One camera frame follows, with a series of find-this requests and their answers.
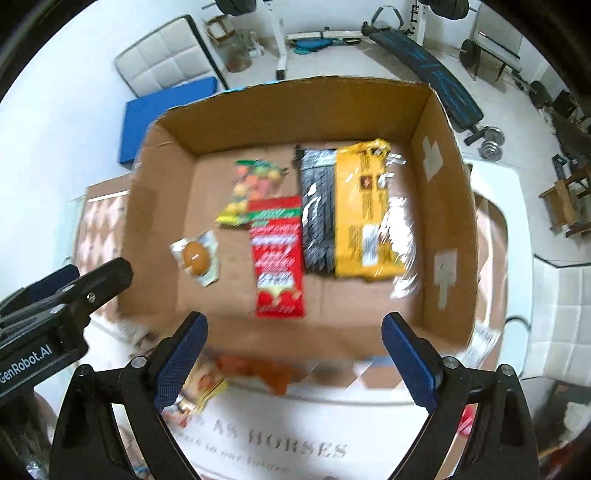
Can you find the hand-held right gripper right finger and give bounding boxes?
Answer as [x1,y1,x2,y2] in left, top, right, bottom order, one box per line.
[381,311,541,480]

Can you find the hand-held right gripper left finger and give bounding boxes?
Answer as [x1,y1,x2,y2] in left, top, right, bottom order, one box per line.
[50,311,209,480]

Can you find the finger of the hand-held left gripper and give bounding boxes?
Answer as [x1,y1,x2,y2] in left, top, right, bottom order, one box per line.
[0,264,80,315]
[0,257,134,329]

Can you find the small yellow snack packet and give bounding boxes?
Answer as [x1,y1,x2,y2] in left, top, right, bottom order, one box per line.
[164,355,229,421]

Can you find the white snack packet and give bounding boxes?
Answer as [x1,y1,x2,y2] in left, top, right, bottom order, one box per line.
[462,323,502,365]

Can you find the small red wrapper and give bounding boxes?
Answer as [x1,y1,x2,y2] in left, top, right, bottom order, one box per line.
[457,404,476,437]

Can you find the orange snack packet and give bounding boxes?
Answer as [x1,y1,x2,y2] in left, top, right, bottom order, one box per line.
[217,354,296,395]

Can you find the clear packet with brown egg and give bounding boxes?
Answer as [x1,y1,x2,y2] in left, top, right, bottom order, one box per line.
[170,231,221,288]

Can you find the brown cardboard box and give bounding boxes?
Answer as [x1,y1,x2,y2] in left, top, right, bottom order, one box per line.
[115,76,478,365]

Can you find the red snack packet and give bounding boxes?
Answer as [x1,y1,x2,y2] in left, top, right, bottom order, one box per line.
[248,196,308,319]

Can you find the yellow clear-wrapped snack packet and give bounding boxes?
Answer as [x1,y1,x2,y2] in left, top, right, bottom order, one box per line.
[332,138,421,296]

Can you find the colourful candy packet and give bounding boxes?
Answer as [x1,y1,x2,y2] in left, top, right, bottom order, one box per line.
[216,159,289,228]

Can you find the black snack packet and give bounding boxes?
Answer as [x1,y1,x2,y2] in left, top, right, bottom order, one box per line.
[293,145,340,273]

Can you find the checkered printed tablecloth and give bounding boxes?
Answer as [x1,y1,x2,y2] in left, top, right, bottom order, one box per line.
[74,175,509,480]

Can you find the blue cushion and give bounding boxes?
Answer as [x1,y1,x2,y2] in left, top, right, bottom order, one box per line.
[121,76,219,166]

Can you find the white quilted chair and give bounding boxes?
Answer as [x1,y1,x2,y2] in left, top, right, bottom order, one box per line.
[115,14,229,97]
[533,254,591,384]

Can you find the small wooden stool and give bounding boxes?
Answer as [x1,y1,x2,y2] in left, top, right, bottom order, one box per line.
[538,178,580,229]

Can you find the chrome dumbbells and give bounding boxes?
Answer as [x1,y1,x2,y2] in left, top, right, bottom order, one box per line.
[464,126,506,160]

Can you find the dark wooden chair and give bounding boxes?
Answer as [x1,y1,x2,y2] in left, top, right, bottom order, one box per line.
[551,152,591,238]

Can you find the clear plastic jar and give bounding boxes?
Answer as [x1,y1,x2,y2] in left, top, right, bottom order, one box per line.
[224,30,259,72]

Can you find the black sit-up bench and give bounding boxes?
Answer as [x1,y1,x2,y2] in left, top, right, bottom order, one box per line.
[362,7,485,146]

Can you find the black barbell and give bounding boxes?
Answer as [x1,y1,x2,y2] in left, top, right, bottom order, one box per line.
[201,0,478,21]

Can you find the blue twist disc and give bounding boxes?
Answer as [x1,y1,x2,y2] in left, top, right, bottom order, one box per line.
[293,38,333,56]

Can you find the black disc dumbbell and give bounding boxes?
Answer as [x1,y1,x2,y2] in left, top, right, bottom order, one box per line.
[459,38,552,109]

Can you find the short metal bar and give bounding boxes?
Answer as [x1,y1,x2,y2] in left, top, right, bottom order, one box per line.
[478,31,520,58]

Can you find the grey chair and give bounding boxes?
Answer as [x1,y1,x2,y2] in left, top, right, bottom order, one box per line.
[475,4,525,79]

